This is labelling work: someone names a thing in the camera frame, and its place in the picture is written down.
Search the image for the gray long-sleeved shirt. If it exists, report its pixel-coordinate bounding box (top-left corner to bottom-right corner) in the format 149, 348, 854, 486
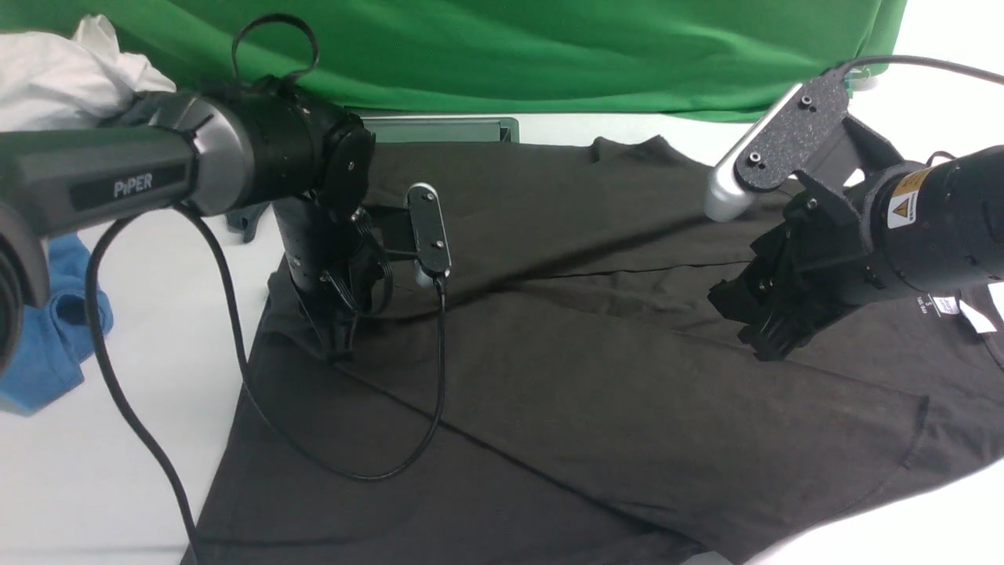
198, 138, 1003, 564

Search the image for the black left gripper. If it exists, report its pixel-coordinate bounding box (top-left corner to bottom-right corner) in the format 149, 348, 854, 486
272, 198, 392, 362

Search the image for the black left camera cable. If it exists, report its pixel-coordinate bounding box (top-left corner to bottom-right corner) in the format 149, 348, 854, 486
85, 14, 448, 565

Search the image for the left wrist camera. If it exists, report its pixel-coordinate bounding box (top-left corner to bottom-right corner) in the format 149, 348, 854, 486
366, 183, 452, 287

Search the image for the dark teal crumpled shirt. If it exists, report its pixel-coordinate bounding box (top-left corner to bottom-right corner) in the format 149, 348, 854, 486
98, 92, 269, 243

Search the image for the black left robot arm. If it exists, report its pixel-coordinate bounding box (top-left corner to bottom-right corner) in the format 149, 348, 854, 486
1, 75, 377, 367

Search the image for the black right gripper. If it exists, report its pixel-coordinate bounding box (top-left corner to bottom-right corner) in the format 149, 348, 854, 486
708, 184, 883, 362

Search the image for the blue crumpled shirt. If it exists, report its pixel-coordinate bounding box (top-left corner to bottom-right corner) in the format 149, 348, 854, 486
1, 235, 94, 416

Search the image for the black right camera cable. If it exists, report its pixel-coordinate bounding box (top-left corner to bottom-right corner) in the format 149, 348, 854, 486
835, 55, 1004, 87

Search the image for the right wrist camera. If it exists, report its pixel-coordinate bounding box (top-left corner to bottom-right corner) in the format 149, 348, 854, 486
705, 68, 904, 225

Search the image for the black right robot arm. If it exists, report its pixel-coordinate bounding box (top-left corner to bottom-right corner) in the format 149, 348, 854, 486
708, 146, 1003, 361

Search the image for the white crumpled shirt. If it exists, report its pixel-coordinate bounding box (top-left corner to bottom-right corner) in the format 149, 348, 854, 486
1, 15, 176, 133

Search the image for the black camera cable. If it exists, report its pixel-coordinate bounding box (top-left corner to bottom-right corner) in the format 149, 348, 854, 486
85, 14, 448, 565
835, 55, 1004, 87

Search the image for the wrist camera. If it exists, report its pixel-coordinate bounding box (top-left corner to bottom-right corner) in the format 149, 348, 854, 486
705, 68, 904, 225
366, 183, 452, 287

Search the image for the green backdrop cloth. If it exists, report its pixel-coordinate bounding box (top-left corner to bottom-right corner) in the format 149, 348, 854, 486
2, 1, 906, 122

